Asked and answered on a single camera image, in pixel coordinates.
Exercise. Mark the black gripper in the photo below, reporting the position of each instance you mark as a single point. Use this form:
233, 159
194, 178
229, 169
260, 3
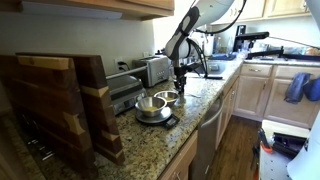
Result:
180, 72

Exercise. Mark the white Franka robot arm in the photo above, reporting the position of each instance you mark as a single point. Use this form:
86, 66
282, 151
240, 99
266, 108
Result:
216, 6

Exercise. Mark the yellow sugar heap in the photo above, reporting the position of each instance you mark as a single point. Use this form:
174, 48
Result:
151, 108
170, 98

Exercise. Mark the small stainless steel bowl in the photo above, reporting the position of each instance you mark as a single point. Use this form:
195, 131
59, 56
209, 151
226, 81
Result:
161, 95
143, 105

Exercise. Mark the stainless steel toaster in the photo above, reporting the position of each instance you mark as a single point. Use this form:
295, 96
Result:
155, 71

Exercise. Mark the steel kitchen sink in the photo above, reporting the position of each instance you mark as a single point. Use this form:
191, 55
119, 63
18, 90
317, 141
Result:
211, 71

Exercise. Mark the black steel kitchen scale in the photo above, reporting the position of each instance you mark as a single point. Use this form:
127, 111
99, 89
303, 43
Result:
171, 121

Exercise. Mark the white plastic bottle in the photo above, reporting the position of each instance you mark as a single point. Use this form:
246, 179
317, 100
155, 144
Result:
209, 46

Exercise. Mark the blue dish mat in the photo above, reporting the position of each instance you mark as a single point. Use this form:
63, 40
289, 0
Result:
225, 57

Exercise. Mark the stainless steel dishwasher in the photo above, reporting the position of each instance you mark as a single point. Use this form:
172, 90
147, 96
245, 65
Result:
206, 140

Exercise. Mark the black power plug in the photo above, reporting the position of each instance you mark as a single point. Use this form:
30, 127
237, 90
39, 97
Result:
121, 65

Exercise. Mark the light wooden lower cabinets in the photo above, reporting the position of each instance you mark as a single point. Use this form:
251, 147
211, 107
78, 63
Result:
253, 96
181, 163

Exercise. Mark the dark wooden cutting board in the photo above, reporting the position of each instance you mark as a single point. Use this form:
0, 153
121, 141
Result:
96, 76
40, 100

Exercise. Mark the wooden upper cabinet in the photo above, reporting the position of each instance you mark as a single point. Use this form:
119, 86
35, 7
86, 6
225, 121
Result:
283, 6
143, 6

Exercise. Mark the dark blue hanging towel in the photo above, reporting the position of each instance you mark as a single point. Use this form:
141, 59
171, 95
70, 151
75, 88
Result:
296, 88

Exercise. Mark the black device box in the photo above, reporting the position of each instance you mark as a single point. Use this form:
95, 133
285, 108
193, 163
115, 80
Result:
288, 143

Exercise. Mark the bright blue hanging cloth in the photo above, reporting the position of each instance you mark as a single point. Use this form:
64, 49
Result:
313, 90

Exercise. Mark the brown bread loaf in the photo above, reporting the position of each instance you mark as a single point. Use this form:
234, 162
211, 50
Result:
313, 52

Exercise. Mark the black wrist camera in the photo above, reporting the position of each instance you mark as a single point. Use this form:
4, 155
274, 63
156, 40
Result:
192, 67

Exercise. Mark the white wall outlet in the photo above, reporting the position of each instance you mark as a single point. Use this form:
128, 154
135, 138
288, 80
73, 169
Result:
116, 60
146, 54

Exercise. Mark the black stereo camera on stand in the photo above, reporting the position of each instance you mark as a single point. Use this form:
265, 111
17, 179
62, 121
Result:
255, 35

